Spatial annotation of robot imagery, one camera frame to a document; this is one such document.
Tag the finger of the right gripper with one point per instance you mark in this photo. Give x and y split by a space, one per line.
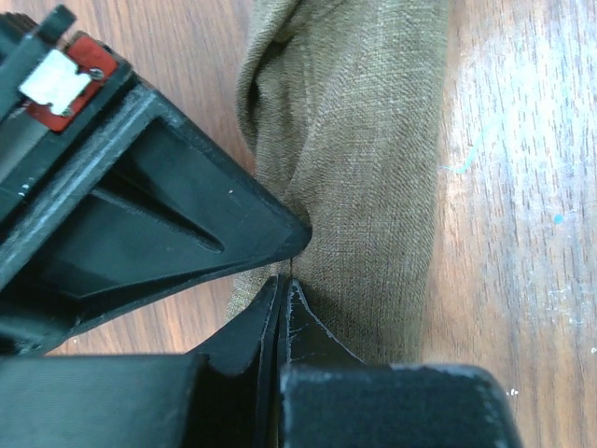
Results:
147 205

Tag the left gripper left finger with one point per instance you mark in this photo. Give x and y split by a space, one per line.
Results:
216 395

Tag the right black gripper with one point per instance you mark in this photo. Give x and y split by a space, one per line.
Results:
53 85

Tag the brown cloth napkin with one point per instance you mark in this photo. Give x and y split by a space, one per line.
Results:
339 102

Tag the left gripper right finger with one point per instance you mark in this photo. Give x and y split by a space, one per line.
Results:
329 397

